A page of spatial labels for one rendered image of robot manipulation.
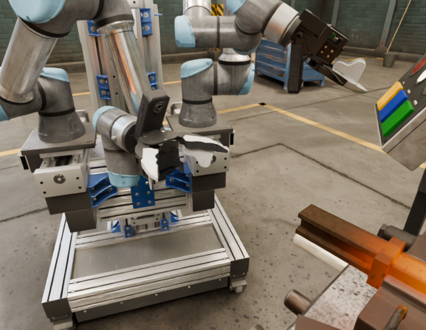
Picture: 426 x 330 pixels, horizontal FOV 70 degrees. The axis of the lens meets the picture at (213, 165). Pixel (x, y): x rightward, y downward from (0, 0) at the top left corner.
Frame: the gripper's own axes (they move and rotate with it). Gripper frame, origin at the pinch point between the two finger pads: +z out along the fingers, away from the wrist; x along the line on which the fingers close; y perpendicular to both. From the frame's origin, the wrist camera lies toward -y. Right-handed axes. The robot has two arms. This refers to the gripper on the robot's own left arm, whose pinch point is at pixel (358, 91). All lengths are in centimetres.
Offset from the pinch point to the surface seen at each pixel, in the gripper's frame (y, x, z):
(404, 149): -2.7, -7.0, 13.7
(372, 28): -9, 905, 54
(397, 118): 0.4, -2.3, 9.6
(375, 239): -2.8, -44.9, 4.7
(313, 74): -98, 470, -3
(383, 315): -4, -53, 6
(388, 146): -4.1, -7.0, 11.2
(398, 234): -6.3, -33.2, 12.4
